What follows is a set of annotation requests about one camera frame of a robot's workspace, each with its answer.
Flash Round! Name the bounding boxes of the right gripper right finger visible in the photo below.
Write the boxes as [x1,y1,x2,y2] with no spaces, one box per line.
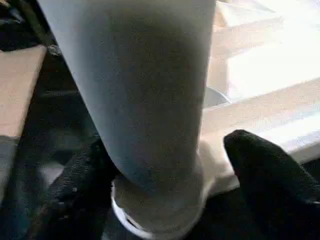
[222,129,320,240]

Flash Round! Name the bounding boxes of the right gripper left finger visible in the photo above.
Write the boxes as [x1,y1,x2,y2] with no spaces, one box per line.
[30,140,121,240]

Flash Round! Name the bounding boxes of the white plastic table top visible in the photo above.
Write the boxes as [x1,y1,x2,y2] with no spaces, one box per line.
[200,0,320,196]

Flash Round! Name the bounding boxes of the white plastic table leg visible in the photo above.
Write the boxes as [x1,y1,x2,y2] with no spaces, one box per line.
[37,0,217,240]

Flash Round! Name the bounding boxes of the black work mat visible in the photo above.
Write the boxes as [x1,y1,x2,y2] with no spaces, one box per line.
[0,45,320,240]

